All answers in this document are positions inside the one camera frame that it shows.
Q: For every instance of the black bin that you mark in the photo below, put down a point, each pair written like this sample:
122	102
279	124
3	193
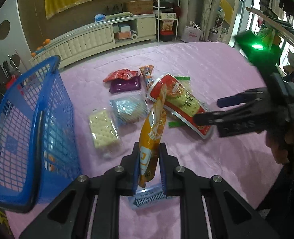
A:
166	37

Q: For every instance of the white shopping bag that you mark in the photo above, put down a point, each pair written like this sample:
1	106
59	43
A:
191	33

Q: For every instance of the blue plastic mesh basket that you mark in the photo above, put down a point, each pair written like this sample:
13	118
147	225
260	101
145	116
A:
46	64

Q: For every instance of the brown cardboard box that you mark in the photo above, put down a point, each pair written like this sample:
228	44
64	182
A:
139	7

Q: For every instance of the orange pink box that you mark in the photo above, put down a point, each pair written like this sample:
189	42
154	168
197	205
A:
123	35

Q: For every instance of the silver blue snack packet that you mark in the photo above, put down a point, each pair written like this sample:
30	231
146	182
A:
127	109

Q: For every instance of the orange fruit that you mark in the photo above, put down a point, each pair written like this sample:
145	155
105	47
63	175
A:
38	48
47	41
34	54

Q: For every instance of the blue tissue pack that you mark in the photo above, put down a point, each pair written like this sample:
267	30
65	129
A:
100	18

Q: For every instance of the orange cartoon stick packet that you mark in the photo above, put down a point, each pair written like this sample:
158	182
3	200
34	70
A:
148	77

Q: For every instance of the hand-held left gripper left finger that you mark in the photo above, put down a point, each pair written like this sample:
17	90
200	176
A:
136	176

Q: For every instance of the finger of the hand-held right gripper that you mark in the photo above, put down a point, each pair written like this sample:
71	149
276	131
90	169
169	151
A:
228	101
211	118

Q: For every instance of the clear green-edged snack packet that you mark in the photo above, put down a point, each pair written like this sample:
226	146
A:
184	82

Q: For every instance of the white panel with round holes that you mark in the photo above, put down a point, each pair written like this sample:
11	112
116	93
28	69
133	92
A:
10	42

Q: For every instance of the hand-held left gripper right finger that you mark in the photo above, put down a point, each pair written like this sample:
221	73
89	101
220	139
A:
163	176

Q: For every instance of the clear cracker packet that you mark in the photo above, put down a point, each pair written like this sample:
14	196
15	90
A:
103	129

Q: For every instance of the teal box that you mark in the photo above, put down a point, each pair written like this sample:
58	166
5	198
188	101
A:
122	28

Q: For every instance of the yellow panel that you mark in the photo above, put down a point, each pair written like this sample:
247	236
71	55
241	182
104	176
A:
226	8

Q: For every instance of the pink quilted blanket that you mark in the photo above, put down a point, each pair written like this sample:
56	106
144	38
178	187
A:
211	67

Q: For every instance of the patterned curtain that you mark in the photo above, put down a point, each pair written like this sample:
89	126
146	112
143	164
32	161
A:
213	7

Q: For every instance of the white padded low cabinet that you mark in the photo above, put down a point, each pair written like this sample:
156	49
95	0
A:
87	39

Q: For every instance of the white printed box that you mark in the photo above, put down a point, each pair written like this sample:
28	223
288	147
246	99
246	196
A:
167	15

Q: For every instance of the white paper roll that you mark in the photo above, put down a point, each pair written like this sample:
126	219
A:
134	35

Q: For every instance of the large red snack packet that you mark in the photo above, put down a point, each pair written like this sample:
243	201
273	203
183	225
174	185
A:
184	99

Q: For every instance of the green folded cloth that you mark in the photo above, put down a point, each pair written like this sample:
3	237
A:
118	16

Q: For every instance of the orange yellow snack packet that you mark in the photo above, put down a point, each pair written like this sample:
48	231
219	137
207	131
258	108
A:
150	139

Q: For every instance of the purple snack packet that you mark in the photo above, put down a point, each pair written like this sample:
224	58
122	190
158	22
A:
124	86

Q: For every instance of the person's right hand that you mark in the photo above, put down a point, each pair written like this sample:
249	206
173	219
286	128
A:
276	147

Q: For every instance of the small red snack packet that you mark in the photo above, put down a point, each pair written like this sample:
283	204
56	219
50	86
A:
119	75

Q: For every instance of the blue white gum packet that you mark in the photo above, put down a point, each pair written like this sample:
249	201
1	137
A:
147	200

